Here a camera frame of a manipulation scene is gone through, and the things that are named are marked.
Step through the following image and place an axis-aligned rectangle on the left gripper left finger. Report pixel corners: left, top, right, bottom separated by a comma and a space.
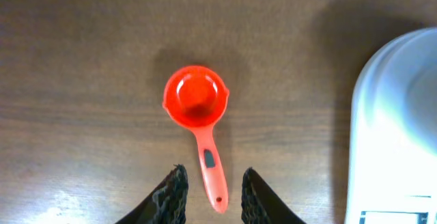
116, 165, 188, 224

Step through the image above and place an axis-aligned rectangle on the orange plastic measuring scoop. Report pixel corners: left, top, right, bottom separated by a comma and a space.
163, 66, 229, 214

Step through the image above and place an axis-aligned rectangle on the white digital kitchen scale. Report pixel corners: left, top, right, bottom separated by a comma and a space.
345, 28, 436, 223

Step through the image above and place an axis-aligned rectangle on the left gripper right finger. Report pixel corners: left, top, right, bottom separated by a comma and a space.
241, 167, 305, 224

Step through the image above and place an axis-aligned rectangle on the white round bowl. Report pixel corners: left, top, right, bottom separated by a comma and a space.
374, 27, 436, 155

